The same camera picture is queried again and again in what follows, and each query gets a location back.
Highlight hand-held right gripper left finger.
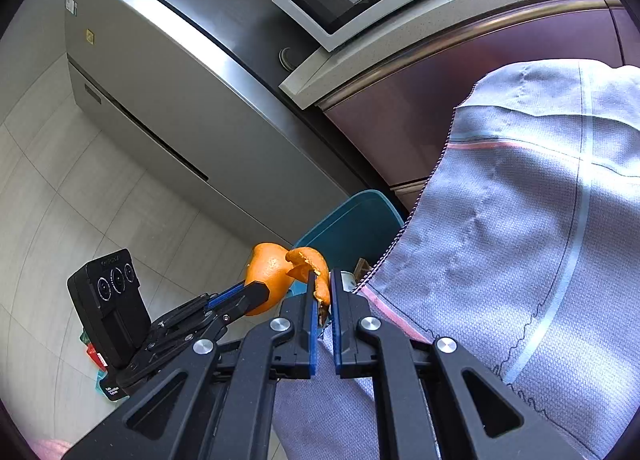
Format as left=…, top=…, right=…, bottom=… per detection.
left=65, top=272, right=320, bottom=460

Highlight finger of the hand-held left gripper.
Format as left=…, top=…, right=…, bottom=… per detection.
left=160, top=281, right=249, bottom=329
left=150, top=281, right=271, bottom=351

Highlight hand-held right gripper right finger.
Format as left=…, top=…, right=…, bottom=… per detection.
left=331, top=270, right=583, bottom=460

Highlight orange peel piece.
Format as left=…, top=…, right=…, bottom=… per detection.
left=244, top=242, right=297, bottom=317
left=285, top=247, right=332, bottom=327

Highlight teal plastic bin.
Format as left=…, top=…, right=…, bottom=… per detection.
left=291, top=189, right=405, bottom=293

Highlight person's left forearm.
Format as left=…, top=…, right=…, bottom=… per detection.
left=32, top=437, right=69, bottom=460

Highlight red packet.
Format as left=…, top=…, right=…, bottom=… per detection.
left=86, top=342, right=109, bottom=372

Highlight copper foil wrapper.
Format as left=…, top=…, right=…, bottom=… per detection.
left=352, top=259, right=374, bottom=286

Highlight grey checked tablecloth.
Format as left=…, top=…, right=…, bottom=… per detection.
left=272, top=58, right=640, bottom=460

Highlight steel refrigerator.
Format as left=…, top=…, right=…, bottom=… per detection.
left=64, top=0, right=402, bottom=249

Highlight purple base cabinets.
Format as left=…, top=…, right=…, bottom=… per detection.
left=317, top=0, right=640, bottom=211

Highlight round wall socket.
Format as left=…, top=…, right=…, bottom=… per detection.
left=278, top=46, right=302, bottom=72

